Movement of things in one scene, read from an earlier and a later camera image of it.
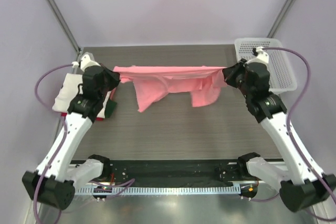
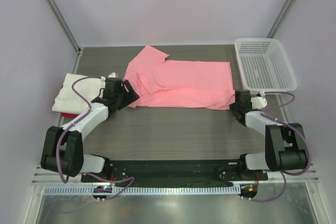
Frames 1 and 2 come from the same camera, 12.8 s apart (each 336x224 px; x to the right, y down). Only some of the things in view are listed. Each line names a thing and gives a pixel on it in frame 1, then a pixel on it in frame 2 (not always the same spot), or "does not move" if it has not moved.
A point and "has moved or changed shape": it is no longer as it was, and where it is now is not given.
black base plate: [175, 173] does not move
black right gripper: [230, 74] → [232, 107]
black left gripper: [113, 76] → [130, 95]
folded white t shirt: [69, 89] does not move
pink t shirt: [153, 84] has moved or changed shape
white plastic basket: [282, 77] does not move
